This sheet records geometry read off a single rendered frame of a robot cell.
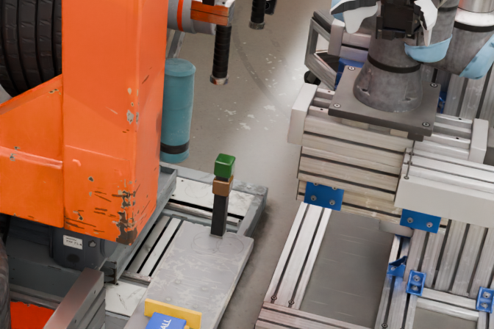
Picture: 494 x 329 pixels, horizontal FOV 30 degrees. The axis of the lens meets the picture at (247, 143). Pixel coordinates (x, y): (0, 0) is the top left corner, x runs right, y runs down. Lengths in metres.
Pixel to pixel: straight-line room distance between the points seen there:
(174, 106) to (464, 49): 0.74
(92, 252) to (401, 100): 0.85
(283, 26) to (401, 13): 2.90
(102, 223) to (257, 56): 2.15
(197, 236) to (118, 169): 0.35
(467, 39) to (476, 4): 0.07
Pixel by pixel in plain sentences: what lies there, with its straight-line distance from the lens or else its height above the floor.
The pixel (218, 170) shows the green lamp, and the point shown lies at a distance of 2.04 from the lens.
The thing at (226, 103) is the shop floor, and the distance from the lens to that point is 3.61.
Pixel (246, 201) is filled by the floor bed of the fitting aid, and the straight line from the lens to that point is 2.93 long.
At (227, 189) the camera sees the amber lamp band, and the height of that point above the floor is 0.59.
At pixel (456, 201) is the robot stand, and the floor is 0.71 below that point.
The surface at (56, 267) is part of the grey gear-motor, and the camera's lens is 2.40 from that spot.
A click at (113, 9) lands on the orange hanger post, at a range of 1.73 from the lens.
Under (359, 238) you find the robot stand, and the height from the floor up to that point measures 0.21.
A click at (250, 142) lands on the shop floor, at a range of 3.38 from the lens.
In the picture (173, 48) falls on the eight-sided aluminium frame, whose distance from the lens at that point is 2.52.
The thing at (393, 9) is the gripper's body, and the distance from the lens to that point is 1.45.
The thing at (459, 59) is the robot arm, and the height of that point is 0.98.
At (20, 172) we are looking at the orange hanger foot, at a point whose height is 0.64.
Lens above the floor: 1.76
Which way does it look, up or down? 31 degrees down
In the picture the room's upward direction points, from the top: 7 degrees clockwise
